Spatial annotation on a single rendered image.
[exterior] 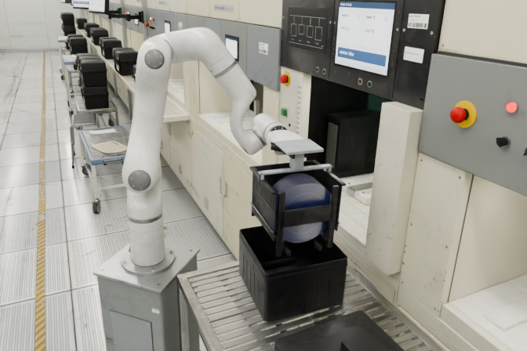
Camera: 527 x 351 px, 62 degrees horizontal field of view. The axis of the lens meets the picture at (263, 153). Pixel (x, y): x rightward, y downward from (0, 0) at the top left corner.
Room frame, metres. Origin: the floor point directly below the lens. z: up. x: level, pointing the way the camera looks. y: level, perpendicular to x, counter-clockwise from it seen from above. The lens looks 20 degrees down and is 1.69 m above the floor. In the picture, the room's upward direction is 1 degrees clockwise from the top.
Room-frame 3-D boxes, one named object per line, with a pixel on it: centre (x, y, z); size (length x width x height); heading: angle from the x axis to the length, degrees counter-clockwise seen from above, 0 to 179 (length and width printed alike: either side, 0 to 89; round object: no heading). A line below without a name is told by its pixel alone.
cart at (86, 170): (3.67, 1.35, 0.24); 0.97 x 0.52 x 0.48; 28
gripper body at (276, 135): (1.34, -0.06, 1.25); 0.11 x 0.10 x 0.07; 20
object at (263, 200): (1.24, -0.10, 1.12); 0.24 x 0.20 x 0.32; 111
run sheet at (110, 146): (3.49, 1.30, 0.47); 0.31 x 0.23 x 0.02; 47
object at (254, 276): (1.25, -0.10, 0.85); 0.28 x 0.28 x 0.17; 20
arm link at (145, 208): (1.42, 0.42, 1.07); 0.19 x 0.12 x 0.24; 11
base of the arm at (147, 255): (1.39, 0.41, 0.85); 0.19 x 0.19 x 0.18
